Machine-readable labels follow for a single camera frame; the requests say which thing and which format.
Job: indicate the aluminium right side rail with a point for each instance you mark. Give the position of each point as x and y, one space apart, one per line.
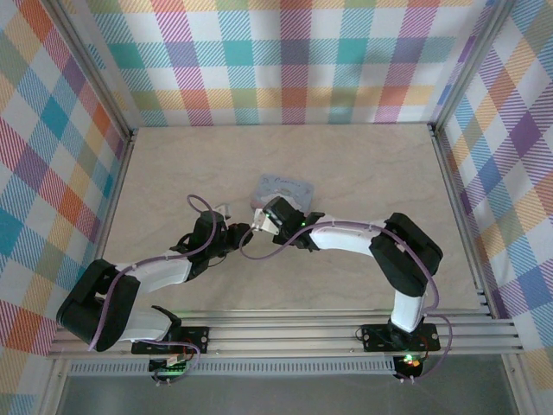
455 203

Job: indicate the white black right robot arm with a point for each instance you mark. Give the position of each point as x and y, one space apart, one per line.
341 238

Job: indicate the right controller circuit board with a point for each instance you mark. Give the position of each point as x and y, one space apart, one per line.
410 362

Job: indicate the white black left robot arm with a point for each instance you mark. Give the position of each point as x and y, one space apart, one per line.
160 272

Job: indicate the aluminium front frame rail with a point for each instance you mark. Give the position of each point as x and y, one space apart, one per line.
281 335

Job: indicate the left controller circuit board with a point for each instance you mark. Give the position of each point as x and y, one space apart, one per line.
168 366

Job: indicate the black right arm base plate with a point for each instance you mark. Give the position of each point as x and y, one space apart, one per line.
378 337

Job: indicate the aluminium left frame post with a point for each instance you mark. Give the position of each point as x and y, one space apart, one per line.
93 65

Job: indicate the controller circuit board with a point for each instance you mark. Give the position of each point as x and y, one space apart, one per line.
410 362
168 366

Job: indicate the aluminium right frame post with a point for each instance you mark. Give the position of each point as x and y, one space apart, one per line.
471 65

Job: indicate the aluminium frame post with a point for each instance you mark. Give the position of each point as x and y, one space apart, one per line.
93 65
471 65

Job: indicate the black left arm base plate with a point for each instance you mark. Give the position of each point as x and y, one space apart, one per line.
196 339

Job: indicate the aluminium left side rail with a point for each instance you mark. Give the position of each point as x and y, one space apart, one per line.
116 203

